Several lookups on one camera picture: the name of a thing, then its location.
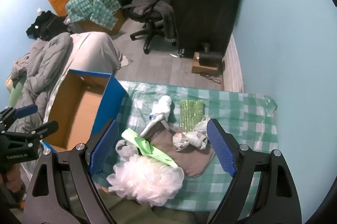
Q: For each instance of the white patterned sock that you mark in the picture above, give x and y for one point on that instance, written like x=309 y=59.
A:
x=184 y=141

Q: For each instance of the green checked cloth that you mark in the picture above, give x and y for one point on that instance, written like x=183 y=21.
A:
x=92 y=5

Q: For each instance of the striped cloth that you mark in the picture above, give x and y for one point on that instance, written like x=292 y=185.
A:
x=19 y=64

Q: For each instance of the small brown cardboard box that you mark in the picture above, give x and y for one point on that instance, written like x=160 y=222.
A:
x=196 y=66

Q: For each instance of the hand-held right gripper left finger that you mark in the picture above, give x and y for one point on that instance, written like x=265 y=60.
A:
x=104 y=146

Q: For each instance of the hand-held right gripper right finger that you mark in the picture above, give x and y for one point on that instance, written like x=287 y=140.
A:
x=219 y=147

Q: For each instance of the person's left hand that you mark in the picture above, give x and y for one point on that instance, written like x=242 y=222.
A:
x=11 y=176

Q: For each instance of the black hanging garment bag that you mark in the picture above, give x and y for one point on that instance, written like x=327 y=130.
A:
x=202 y=2

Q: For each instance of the green checked tablecloth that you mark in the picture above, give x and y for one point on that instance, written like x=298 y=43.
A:
x=237 y=108

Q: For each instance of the striped mattress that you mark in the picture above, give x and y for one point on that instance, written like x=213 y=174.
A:
x=233 y=68

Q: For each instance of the white mesh bath pouf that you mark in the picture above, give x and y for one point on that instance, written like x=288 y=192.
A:
x=147 y=179

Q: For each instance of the blue cardboard box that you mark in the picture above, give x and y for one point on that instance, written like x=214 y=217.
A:
x=79 y=108

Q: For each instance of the brown fleece slipper sock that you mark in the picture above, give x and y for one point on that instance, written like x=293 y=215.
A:
x=189 y=160

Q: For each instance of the grey puffer jacket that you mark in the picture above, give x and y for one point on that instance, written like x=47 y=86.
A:
x=39 y=68

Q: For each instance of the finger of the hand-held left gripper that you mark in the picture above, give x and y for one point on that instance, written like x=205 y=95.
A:
x=39 y=130
x=25 y=110

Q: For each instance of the black backpack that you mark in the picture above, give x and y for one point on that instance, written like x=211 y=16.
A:
x=152 y=6

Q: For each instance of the light green cloth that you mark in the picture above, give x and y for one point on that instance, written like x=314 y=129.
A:
x=142 y=146

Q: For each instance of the black office chair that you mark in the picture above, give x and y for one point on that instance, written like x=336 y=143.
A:
x=150 y=29

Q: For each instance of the black device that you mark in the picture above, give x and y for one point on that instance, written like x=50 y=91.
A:
x=209 y=58

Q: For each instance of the large brown cardboard box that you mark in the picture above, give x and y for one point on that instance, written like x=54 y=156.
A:
x=118 y=19

